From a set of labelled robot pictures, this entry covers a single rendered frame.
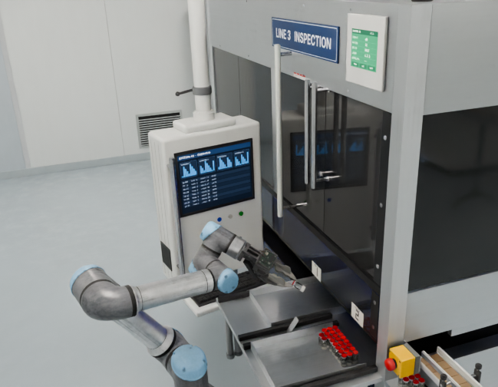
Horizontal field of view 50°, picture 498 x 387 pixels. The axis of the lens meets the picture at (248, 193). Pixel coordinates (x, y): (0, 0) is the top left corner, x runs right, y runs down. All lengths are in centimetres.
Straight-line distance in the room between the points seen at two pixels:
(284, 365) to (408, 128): 96
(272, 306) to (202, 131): 82
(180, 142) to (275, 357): 99
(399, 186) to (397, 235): 16
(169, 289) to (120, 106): 544
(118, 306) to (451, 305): 111
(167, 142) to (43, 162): 486
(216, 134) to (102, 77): 457
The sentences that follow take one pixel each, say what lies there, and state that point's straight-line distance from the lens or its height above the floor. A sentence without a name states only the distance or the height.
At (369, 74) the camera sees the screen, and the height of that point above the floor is 190.
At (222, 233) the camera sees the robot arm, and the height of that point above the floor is 137.
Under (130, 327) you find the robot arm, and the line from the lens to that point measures 184.
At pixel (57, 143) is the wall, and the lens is 705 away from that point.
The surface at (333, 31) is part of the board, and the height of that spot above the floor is 200.
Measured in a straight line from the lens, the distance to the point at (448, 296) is 196.
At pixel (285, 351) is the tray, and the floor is 88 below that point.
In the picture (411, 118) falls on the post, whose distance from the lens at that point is 159.
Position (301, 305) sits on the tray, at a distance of 233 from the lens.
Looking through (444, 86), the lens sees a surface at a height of 188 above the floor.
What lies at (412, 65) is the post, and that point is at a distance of 155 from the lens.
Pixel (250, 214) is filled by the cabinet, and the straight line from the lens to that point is 265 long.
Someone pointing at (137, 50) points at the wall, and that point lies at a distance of 691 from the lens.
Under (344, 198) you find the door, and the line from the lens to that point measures 196.
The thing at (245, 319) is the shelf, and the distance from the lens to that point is 226.
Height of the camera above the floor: 218
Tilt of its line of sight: 22 degrees down
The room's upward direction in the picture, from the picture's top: 2 degrees counter-clockwise
